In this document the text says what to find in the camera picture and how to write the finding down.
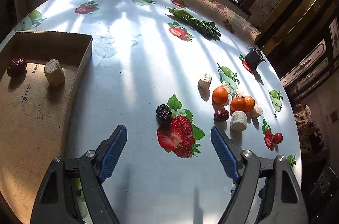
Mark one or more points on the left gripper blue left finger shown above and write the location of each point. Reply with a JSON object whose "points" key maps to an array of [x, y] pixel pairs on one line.
{"points": [[108, 153]]}

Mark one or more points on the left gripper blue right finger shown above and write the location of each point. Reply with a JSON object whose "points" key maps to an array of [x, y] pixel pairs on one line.
{"points": [[228, 154]]}

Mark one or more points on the red dried jujube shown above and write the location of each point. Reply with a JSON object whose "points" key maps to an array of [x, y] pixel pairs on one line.
{"points": [[16, 67], [221, 115]]}

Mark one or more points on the orange tangerine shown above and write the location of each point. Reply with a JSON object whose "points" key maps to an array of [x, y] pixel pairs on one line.
{"points": [[249, 103], [238, 104], [220, 95]]}

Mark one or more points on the red cherry tomato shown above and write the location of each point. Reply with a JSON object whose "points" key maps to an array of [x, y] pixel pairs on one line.
{"points": [[278, 138]]}

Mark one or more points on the dark dried jujube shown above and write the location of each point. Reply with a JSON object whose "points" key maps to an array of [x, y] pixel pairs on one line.
{"points": [[163, 114]]}

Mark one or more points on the large beige corn cob piece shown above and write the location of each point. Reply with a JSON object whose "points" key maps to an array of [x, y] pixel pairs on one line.
{"points": [[54, 72]]}

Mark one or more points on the carved wooden root ornament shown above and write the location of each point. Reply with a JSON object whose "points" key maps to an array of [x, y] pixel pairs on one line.
{"points": [[310, 136]]}

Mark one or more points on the fruit print tablecloth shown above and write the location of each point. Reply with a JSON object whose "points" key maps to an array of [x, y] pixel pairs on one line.
{"points": [[137, 64]]}

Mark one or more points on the shallow cardboard box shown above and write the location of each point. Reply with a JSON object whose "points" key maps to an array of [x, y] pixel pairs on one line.
{"points": [[35, 114]]}

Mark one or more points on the green leafy vegetable bunch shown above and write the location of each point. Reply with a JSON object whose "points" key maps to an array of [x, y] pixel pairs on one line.
{"points": [[207, 29]]}

